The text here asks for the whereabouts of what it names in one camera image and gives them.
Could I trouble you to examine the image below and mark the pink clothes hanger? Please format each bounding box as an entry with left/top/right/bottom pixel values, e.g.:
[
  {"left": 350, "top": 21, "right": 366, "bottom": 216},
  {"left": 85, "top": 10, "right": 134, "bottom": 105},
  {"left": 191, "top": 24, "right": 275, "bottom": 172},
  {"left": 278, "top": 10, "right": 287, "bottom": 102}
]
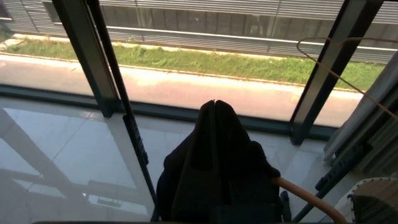
[
  {"left": 271, "top": 176, "right": 348, "bottom": 224},
  {"left": 296, "top": 36, "right": 398, "bottom": 121}
]

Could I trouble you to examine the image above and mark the black clothes rack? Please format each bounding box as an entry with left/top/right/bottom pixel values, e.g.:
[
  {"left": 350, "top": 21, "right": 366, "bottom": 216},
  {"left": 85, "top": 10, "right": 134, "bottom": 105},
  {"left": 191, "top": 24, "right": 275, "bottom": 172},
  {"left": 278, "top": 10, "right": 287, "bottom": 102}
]
[{"left": 84, "top": 0, "right": 374, "bottom": 223}]

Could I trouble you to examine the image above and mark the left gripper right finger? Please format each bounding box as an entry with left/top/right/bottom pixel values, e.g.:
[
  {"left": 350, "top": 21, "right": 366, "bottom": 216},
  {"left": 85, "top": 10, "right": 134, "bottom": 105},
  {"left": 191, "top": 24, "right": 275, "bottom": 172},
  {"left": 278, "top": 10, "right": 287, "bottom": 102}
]
[{"left": 214, "top": 100, "right": 283, "bottom": 223}]

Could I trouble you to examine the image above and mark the beige curtain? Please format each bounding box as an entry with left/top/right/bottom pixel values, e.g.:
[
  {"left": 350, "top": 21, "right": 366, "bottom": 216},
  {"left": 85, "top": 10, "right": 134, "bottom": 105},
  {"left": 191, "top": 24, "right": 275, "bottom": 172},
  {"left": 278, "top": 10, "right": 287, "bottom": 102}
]
[{"left": 323, "top": 51, "right": 398, "bottom": 175}]

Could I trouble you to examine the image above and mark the window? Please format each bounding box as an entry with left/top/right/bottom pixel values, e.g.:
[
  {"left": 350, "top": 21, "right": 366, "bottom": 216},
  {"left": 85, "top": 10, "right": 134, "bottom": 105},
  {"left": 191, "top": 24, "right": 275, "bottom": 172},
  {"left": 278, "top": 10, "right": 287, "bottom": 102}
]
[{"left": 0, "top": 0, "right": 398, "bottom": 146}]

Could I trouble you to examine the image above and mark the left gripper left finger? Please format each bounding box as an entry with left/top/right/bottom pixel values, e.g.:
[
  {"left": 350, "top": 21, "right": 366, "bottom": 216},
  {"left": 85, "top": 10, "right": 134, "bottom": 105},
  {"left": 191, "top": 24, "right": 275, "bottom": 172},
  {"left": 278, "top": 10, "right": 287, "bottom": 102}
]
[{"left": 172, "top": 100, "right": 219, "bottom": 223}]

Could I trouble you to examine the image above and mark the black garment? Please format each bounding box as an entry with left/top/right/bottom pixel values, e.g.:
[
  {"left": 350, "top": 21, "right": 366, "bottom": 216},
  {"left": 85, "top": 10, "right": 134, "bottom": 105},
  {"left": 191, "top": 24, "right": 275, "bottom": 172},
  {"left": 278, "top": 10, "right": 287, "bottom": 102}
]
[{"left": 156, "top": 130, "right": 281, "bottom": 222}]

